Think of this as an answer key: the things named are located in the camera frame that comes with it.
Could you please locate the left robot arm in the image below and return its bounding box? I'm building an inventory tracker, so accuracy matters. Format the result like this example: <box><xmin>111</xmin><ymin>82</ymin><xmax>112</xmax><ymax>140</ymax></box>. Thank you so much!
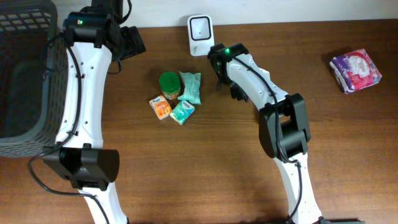
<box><xmin>40</xmin><ymin>1</ymin><xmax>146</xmax><ymax>223</ymax></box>

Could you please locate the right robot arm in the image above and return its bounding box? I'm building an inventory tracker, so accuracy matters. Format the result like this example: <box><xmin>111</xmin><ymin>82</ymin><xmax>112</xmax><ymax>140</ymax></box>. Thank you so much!
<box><xmin>208</xmin><ymin>44</ymin><xmax>326</xmax><ymax>223</ymax></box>

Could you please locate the green lid glass jar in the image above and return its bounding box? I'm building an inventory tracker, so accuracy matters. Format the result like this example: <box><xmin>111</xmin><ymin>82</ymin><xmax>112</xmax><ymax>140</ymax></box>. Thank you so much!
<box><xmin>159</xmin><ymin>72</ymin><xmax>180</xmax><ymax>100</ymax></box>

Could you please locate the orange tissue pack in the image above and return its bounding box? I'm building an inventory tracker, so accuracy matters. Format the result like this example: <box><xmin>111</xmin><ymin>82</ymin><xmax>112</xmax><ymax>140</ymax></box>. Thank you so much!
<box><xmin>149</xmin><ymin>95</ymin><xmax>172</xmax><ymax>120</ymax></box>

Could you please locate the teal tissue pack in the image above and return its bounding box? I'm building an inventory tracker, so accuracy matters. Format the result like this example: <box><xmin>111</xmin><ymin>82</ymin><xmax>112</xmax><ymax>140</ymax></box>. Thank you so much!
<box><xmin>170</xmin><ymin>100</ymin><xmax>195</xmax><ymax>125</ymax></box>

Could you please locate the red purple pad package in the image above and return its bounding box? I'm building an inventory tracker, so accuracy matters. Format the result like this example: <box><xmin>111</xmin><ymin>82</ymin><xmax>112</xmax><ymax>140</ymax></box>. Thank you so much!
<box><xmin>330</xmin><ymin>49</ymin><xmax>382</xmax><ymax>94</ymax></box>

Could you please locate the grey plastic mesh basket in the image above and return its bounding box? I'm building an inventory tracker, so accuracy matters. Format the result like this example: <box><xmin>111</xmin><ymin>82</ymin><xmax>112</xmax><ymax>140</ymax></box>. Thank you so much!
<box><xmin>1</xmin><ymin>1</ymin><xmax>68</xmax><ymax>158</ymax></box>

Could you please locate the mint green wipes packet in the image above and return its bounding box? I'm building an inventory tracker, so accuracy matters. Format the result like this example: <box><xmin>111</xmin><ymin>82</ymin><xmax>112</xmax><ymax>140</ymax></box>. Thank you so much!
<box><xmin>178</xmin><ymin>72</ymin><xmax>201</xmax><ymax>105</ymax></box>

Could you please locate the white barcode scanner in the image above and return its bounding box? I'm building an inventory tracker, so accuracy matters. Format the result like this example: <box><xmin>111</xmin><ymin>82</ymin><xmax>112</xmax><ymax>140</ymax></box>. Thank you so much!
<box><xmin>187</xmin><ymin>15</ymin><xmax>215</xmax><ymax>57</ymax></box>

